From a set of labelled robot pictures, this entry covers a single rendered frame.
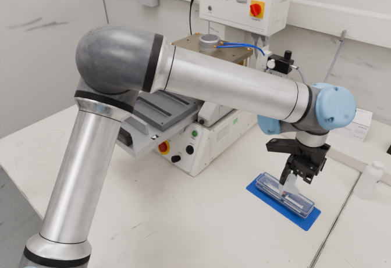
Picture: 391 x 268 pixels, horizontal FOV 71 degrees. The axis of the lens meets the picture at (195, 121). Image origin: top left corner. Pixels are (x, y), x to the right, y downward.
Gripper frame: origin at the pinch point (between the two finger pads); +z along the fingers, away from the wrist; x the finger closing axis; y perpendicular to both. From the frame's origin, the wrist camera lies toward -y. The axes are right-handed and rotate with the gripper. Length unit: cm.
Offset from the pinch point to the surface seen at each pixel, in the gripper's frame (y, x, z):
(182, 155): -34.3, -12.8, 3.3
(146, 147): -32.2, -28.7, -12.8
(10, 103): -186, -39, 41
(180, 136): -37.9, -10.5, -2.1
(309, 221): 10.5, -1.1, 8.1
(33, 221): -118, -63, 84
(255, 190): -8.4, -3.2, 8.3
